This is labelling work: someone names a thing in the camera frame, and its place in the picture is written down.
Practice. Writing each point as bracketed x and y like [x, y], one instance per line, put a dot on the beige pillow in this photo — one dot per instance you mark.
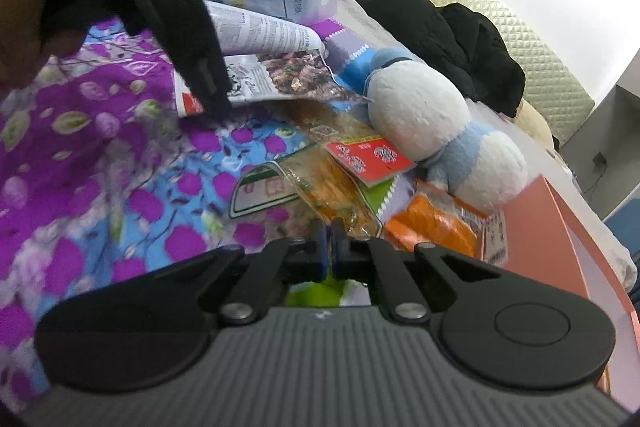
[535, 122]

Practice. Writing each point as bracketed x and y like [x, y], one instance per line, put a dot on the black wall plug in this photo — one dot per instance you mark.
[599, 159]

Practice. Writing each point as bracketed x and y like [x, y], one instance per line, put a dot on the purple floral blanket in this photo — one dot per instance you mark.
[75, 147]

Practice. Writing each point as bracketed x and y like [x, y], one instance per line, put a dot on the white and blue plush toy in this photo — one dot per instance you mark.
[415, 112]

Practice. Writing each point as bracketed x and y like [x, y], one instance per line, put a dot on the white snack packet with picture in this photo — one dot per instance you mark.
[285, 74]

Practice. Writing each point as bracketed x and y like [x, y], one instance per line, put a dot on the black jacket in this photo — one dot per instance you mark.
[450, 37]

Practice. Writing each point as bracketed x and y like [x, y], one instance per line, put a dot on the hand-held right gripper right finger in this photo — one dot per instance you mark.
[340, 252]

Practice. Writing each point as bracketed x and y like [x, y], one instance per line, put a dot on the white cabinet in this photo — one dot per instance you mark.
[610, 132]

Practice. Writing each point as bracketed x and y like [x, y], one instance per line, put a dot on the clear green label snack packet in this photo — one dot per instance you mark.
[325, 187]

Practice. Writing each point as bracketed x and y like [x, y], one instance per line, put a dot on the beige quilted headboard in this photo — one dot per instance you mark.
[525, 22]

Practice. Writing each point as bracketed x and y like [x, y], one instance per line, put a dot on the blue pad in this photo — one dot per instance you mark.
[625, 224]

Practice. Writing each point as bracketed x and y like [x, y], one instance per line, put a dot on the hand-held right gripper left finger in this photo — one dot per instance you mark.
[324, 252]

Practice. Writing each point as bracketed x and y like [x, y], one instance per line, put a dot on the red snack packet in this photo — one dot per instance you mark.
[370, 159]

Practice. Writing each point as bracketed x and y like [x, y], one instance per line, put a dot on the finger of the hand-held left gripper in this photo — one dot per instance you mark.
[190, 42]

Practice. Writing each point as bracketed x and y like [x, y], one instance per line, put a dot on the brown clear snack packet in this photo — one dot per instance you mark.
[320, 122]

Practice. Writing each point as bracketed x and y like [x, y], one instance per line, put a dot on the pink cardboard box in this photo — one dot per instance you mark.
[560, 247]

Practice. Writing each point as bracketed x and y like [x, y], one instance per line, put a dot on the white rolled packet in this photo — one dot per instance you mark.
[270, 29]

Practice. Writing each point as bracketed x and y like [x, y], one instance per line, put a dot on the person's left forearm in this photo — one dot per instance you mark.
[15, 7]

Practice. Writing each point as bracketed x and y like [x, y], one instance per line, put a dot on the orange snack packet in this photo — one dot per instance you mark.
[435, 222]

